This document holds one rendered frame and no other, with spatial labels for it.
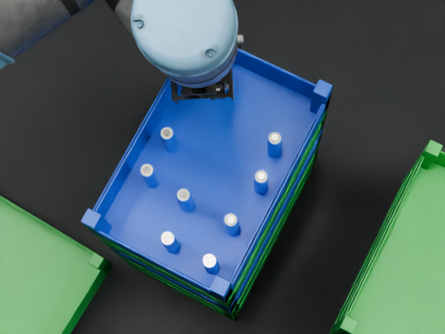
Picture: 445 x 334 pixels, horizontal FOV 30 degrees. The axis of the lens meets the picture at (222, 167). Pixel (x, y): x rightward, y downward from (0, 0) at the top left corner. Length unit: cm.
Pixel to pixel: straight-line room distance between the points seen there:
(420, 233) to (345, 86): 35
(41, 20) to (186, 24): 13
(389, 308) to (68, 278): 54
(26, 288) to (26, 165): 22
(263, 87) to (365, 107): 38
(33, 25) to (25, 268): 75
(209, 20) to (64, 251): 79
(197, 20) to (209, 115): 41
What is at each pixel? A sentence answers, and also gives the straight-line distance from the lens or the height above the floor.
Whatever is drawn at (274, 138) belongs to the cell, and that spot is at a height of 39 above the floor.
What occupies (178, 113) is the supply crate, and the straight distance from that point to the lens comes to 114.
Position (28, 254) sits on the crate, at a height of 0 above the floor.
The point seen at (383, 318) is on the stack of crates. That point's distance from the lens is 125.
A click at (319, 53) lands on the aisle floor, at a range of 151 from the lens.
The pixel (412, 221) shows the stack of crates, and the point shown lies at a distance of 127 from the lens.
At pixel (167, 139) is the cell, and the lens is 106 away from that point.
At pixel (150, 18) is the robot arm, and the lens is 73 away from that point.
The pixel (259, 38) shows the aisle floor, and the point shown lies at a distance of 152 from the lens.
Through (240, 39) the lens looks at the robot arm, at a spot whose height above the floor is 61.
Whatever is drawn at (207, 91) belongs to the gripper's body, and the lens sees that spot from 89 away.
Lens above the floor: 140
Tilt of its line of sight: 75 degrees down
